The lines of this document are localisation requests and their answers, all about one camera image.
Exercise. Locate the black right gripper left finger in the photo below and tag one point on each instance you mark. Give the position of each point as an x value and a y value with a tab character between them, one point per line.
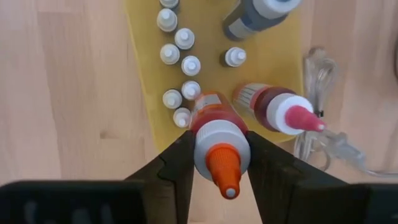
174	174

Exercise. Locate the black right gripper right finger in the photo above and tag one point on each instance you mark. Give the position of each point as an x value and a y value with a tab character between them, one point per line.
280	186

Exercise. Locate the large orange food coloring bottle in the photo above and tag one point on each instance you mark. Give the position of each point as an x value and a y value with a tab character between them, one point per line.
222	149

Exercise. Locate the large pink food coloring bottle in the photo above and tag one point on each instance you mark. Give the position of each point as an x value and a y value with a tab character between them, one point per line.
280	109

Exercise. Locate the small dropper bottle purple label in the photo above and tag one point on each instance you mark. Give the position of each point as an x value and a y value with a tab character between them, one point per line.
191	65

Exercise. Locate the small black dropper bottle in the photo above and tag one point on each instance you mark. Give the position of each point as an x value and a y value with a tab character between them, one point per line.
235	56

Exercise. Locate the small dropper bottle red label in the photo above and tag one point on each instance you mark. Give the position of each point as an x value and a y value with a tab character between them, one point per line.
167	19

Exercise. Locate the large blue food coloring bottle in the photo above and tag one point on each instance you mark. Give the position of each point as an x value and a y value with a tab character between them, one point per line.
248	25

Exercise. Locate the small dropper bottle blue label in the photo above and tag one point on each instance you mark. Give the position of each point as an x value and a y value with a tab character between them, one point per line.
169	2

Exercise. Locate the yellow mat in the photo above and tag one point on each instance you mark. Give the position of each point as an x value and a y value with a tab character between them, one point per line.
211	68

